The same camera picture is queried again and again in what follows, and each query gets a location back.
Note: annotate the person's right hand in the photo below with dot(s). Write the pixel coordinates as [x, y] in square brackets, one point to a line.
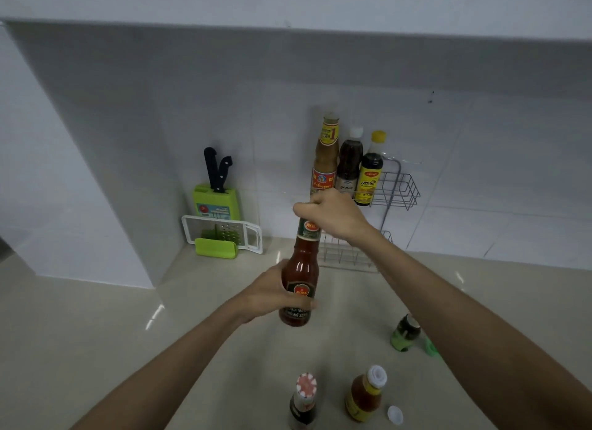
[335, 214]

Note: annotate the person's left hand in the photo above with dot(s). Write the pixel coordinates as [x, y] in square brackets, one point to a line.
[263, 298]

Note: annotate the yellow label soy sauce bottle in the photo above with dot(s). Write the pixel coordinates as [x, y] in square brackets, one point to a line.
[368, 182]

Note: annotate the red chili sauce bottle gold cap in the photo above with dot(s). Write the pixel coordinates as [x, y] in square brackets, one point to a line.
[303, 265]

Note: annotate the dark sauce bottle white cap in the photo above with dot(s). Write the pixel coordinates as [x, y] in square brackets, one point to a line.
[349, 161]

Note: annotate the tall light brown sauce bottle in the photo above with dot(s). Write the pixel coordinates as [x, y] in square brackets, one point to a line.
[326, 159]

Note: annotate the small bottle red white cap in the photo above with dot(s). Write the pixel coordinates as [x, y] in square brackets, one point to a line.
[304, 402]

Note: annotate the small green jar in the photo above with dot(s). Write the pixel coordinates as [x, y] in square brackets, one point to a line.
[404, 335]

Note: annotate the small orange sauce bottle white cap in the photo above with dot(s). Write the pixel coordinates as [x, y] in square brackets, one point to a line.
[363, 397]

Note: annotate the green cap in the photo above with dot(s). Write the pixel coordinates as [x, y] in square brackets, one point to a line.
[431, 347]

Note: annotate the person's right forearm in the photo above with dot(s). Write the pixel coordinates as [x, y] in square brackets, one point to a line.
[476, 342]

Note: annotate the person's left forearm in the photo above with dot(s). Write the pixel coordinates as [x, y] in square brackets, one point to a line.
[162, 374]

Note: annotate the white framed grater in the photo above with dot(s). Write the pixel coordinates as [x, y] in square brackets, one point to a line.
[256, 235]

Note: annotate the green grater holder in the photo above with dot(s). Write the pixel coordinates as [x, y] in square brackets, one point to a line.
[215, 249]

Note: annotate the green knife block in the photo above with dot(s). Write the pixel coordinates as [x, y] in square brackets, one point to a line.
[217, 203]

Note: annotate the white upper cabinet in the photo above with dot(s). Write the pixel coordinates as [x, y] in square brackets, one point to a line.
[296, 4]

